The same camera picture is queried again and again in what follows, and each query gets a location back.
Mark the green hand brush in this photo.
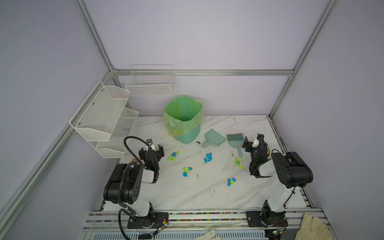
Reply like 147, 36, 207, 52
227, 134, 245, 158

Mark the green plastic dustpan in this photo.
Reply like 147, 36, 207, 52
203, 129, 227, 148

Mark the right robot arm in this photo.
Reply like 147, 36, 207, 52
242, 134, 313, 228

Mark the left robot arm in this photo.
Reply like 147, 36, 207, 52
103, 145, 169, 229

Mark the paper scrap cluster far left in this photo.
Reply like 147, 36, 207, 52
168, 151, 180, 162

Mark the green paper scrap cluster right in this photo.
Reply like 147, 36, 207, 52
234, 157, 244, 169

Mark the paper scrap cluster front left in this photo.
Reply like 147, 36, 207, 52
183, 167, 193, 177

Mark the white mesh lower shelf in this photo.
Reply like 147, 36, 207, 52
90, 108, 139, 159

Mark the white mesh shelf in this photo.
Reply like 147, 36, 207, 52
69, 82, 130, 142
90, 108, 139, 159

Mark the paper scrap cluster front right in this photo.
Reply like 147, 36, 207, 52
227, 178, 237, 187

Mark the green trash bin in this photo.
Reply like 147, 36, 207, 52
173, 124, 201, 145

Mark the blue paper scrap cluster centre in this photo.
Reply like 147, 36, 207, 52
204, 153, 213, 164

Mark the yellow-green bin liner bag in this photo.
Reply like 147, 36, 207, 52
163, 96, 204, 137

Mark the white mesh upper shelf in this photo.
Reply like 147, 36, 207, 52
69, 82, 130, 142

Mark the white glove right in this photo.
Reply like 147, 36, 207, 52
295, 212, 334, 240

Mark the white glove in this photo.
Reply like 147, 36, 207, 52
295, 212, 334, 240
194, 230, 222, 240

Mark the white glove centre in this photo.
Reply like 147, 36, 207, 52
194, 230, 222, 240

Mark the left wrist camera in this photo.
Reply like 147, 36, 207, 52
146, 139, 157, 151

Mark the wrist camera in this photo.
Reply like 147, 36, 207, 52
146, 139, 157, 151
252, 138, 260, 148

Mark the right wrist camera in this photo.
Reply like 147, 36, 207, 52
252, 138, 260, 148

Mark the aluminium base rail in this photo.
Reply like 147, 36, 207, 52
79, 208, 338, 240

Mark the white wire basket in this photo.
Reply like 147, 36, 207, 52
125, 65, 174, 97

